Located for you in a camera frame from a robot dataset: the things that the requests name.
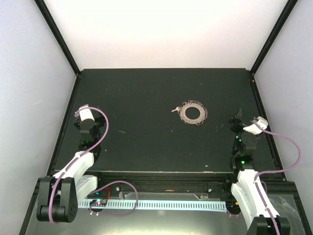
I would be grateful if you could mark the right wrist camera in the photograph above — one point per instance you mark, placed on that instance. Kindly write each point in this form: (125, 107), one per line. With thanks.
(258, 125)

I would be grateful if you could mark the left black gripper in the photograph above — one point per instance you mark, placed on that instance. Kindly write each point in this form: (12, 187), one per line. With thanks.
(100, 121)

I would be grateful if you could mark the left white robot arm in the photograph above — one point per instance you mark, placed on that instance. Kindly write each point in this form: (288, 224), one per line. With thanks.
(60, 194)

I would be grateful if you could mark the black frame post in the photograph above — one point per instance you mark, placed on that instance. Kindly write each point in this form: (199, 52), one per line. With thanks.
(45, 12)
(284, 15)

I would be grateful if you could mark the white slotted cable duct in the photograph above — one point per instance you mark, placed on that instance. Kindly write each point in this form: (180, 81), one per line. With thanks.
(165, 205)

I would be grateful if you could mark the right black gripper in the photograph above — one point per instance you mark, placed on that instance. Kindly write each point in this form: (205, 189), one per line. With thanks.
(234, 128)

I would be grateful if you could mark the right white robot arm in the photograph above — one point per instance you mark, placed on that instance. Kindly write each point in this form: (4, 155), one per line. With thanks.
(257, 210)

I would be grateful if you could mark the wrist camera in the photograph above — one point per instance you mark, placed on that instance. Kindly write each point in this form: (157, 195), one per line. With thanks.
(85, 113)
(258, 125)

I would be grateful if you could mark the metal disc with keyrings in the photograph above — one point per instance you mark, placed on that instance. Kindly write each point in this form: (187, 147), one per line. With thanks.
(192, 112)

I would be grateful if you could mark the small silver key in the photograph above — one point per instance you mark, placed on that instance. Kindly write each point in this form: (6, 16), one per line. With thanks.
(177, 109)

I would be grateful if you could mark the black frame post left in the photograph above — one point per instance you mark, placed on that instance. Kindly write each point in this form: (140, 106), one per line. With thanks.
(45, 12)

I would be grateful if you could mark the small circuit board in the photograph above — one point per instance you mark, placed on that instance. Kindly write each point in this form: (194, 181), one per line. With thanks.
(98, 203)

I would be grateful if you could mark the clear plastic bag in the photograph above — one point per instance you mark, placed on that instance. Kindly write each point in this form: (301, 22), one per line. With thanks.
(286, 207)

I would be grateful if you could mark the black frame post right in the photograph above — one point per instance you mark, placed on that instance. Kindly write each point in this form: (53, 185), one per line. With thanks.
(284, 15)

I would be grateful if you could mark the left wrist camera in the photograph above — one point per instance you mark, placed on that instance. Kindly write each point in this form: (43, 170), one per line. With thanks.
(85, 113)

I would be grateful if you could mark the black front rail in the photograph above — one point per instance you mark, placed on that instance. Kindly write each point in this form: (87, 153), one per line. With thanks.
(214, 184)

